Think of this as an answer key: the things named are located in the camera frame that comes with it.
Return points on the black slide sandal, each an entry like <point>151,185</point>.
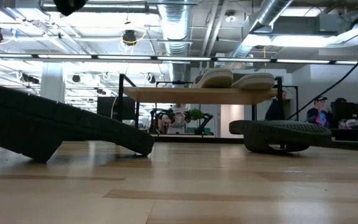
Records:
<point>278,133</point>
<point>42,124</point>

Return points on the grey slide sandal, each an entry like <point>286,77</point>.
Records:
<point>255,81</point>
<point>216,79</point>

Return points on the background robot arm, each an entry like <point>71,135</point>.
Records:
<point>160,116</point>
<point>206,119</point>

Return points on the wooden shelf black legs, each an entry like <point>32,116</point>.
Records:
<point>197,96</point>

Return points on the long ceiling light strip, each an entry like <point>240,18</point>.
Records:
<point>123,57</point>

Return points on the white pillar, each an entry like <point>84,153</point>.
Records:
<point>52,84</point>

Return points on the black background monitor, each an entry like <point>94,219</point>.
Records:
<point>107,107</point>

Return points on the person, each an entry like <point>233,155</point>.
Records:
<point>340,100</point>
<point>273,110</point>
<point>319,118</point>
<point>177,119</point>

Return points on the round ceiling sensor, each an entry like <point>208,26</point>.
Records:
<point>230,17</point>

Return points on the background green plant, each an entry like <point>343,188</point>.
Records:
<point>195,114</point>

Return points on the black desk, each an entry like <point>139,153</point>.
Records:
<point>353,135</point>

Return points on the silver ventilation duct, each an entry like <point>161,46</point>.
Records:
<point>176,25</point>
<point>269,12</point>

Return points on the black aluminium table frame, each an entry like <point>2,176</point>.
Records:
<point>197,140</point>

